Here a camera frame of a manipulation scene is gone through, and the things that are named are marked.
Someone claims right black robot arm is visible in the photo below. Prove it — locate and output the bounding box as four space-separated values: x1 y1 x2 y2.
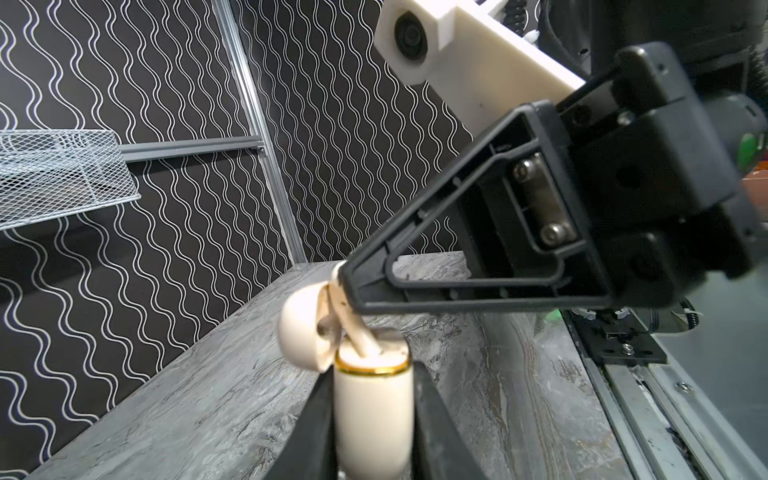
339 1 767 314

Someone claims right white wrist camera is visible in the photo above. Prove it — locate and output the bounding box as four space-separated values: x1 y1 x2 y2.
374 1 585 135

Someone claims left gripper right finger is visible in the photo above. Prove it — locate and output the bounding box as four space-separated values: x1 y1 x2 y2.
411 362 486 480

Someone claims white mesh wall basket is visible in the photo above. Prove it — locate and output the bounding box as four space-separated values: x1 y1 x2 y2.
1 129 141 230

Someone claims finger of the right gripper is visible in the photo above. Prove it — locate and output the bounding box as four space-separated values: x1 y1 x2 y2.
339 101 612 314

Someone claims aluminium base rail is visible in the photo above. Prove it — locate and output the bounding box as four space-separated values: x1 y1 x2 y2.
577 308 767 479

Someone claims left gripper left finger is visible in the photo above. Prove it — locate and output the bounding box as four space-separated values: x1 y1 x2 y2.
264 369 336 480

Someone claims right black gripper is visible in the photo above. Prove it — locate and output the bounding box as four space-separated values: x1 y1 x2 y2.
559 42 759 307

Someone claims beige earbud charging case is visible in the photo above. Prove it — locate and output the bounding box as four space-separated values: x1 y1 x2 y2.
278 282 415 479

